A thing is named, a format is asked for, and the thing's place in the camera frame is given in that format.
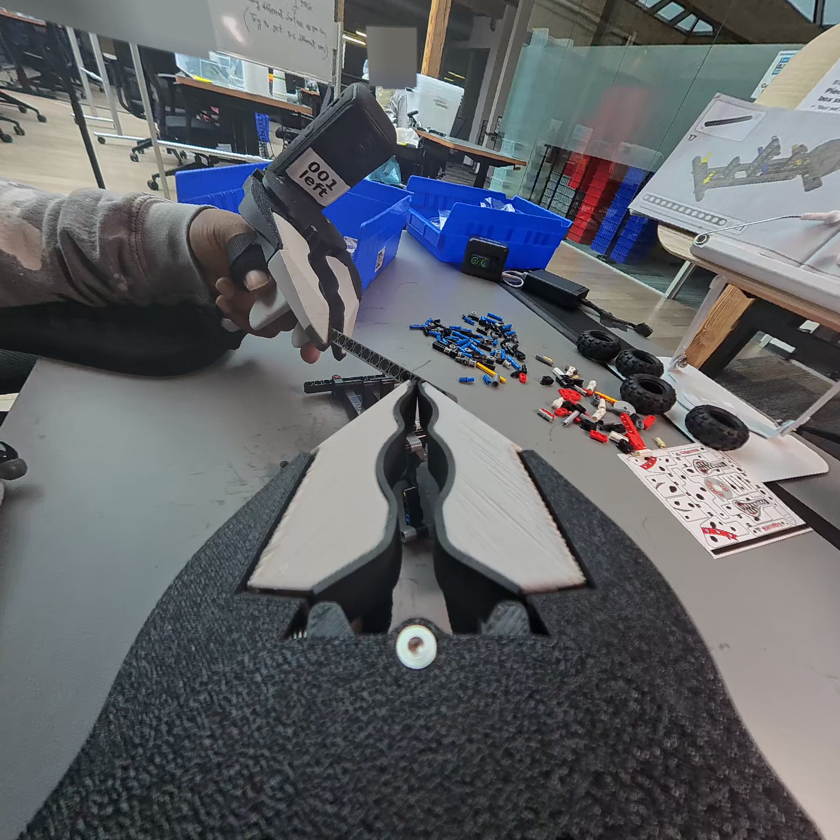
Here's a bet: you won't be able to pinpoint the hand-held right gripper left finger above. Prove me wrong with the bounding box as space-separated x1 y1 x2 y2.
247 381 420 636

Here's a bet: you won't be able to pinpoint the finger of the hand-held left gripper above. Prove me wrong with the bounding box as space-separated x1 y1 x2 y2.
267 213 332 349
324 252 363 361

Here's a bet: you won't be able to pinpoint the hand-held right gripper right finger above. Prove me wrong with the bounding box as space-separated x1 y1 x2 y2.
420 382 588 636

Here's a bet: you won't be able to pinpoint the long grey beam with pins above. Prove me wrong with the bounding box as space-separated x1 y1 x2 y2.
327 327 422 386

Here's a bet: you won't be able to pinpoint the toy truck chassis assembly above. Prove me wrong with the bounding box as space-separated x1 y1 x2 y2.
282 372 461 545

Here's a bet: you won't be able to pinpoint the black desk mat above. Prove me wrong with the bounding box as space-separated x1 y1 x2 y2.
501 278 665 360

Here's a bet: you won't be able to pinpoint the person's left hand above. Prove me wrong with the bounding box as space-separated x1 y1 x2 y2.
188 206 323 366

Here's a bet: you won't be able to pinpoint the blue bin with brick pieces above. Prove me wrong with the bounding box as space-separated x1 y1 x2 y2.
175 161 413 294

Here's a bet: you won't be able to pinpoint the white whiteboard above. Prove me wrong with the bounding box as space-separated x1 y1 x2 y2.
206 0 344 85

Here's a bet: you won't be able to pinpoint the wood-edged grey table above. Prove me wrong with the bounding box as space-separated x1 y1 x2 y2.
173 75 313 156
413 127 529 189

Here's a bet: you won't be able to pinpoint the wooden pillar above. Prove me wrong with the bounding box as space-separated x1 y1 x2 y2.
419 0 454 79

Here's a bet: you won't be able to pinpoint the pile of blue black pins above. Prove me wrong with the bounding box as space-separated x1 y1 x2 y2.
409 310 530 385

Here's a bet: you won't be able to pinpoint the black charger with green lights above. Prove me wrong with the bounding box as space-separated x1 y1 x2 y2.
460 235 511 284

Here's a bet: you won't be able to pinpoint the clear plastic bags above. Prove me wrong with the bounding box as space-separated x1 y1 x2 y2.
426 196 527 231

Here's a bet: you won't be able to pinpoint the pile of toy brick pieces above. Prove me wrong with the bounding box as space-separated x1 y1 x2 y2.
537 364 658 458

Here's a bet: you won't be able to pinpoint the blue bin with plastic bags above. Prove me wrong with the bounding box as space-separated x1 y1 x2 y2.
406 175 574 270

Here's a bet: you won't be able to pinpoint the white sticker sheet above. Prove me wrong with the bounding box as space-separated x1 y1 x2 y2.
618 442 813 560

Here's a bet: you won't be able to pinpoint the frosted glass partition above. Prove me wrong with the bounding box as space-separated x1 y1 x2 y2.
495 29 815 265

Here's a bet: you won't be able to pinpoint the storage rack with bins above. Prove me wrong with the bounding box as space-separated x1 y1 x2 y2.
541 149 660 265

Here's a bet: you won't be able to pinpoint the white book holder tray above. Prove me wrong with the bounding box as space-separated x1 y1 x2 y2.
688 232 840 290

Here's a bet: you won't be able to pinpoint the open building instruction booklet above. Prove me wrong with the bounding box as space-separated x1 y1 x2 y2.
628 93 840 277

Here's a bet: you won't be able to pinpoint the large printed instruction poster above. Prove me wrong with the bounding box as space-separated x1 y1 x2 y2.
797 45 840 113

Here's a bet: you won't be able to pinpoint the black cable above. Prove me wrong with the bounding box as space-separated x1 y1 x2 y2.
580 298 655 338

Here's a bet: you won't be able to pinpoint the wire page clip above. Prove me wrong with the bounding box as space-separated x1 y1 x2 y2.
695 209 840 245

